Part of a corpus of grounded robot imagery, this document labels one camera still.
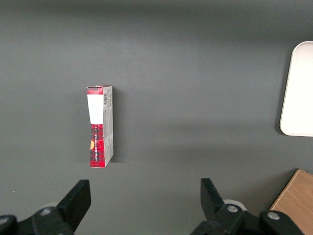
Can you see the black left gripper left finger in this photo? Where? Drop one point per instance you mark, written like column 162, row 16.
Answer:
column 71, row 208

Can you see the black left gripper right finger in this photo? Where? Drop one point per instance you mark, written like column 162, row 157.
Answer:
column 215, row 210

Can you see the wooden two-drawer cabinet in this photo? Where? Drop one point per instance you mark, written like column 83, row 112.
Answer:
column 298, row 195

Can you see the red plaid cardboard box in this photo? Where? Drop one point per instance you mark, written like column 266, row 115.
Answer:
column 97, row 137

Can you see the cream rectangular plastic tray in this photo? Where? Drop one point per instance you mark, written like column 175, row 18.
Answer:
column 300, row 93

